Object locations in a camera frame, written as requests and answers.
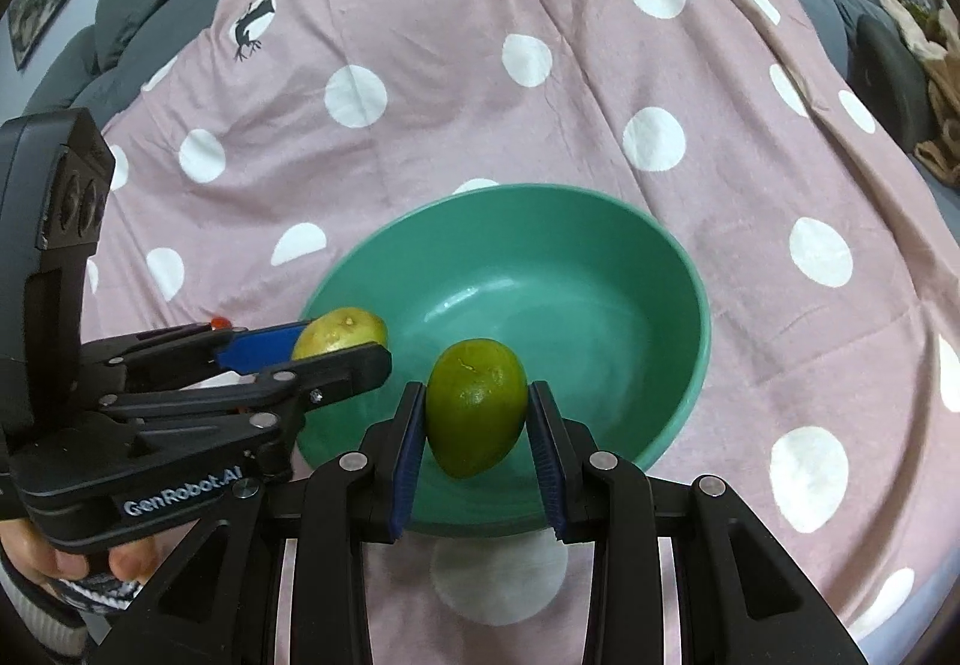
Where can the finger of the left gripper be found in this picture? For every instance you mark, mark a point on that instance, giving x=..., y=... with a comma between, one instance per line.
x=197, y=347
x=141, y=407

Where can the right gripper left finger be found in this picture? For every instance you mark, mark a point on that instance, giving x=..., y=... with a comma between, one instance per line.
x=216, y=598

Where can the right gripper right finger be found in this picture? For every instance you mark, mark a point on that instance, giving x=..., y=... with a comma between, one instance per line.
x=742, y=598

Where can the yellow-green mango fruit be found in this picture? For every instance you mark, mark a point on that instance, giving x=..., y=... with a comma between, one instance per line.
x=343, y=328

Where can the green lime fruit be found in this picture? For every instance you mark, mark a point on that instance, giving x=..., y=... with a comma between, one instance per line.
x=475, y=406

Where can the red cherry tomato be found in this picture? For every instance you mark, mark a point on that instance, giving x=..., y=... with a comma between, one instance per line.
x=220, y=323

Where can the striped sleeve forearm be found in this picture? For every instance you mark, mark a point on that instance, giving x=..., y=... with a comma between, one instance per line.
x=70, y=617

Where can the person's left hand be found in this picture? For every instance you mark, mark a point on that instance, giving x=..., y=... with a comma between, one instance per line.
x=39, y=561

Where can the teal green bowl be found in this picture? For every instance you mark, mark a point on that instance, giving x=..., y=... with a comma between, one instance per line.
x=594, y=296

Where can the brown plush blanket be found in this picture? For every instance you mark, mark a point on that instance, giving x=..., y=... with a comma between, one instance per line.
x=938, y=150

